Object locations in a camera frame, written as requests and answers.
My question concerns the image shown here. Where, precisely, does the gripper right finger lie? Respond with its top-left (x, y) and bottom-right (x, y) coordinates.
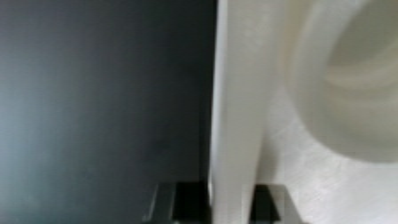
top-left (248, 184), bottom-right (307, 224)

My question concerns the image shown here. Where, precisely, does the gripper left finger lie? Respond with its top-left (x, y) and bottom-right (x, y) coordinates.
top-left (140, 182), bottom-right (211, 224)

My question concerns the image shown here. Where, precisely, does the white square table top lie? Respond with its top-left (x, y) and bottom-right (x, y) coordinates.
top-left (208, 0), bottom-right (398, 224)

